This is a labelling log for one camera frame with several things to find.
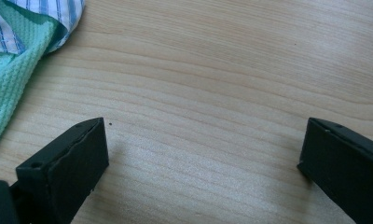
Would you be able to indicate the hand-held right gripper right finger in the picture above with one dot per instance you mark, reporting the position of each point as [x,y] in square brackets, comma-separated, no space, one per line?
[343,165]

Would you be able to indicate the blue striped white cloth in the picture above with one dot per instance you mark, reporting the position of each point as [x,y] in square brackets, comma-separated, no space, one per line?
[54,12]

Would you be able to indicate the green waffle-weave cloth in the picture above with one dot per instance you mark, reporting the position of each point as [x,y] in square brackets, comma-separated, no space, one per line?
[13,77]

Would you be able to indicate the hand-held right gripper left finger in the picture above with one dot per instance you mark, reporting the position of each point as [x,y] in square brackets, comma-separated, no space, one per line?
[69,168]

